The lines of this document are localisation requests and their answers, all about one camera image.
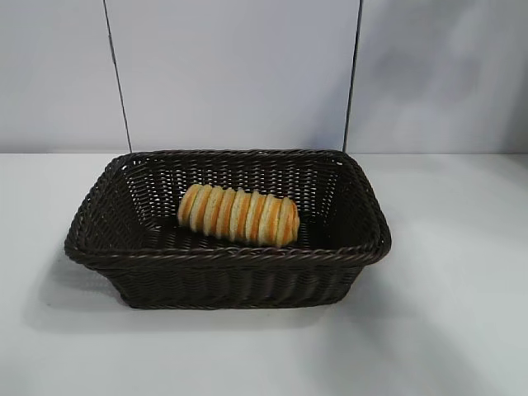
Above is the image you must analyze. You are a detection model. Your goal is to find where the long striped bread loaf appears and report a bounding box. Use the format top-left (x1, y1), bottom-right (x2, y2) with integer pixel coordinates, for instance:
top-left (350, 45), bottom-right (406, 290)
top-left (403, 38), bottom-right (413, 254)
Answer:
top-left (177, 183), bottom-right (301, 248)

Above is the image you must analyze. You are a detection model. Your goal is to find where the dark brown wicker basket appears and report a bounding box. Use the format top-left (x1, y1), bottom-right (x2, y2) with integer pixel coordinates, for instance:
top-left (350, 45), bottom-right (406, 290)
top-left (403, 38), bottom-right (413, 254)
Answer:
top-left (63, 148), bottom-right (392, 311)

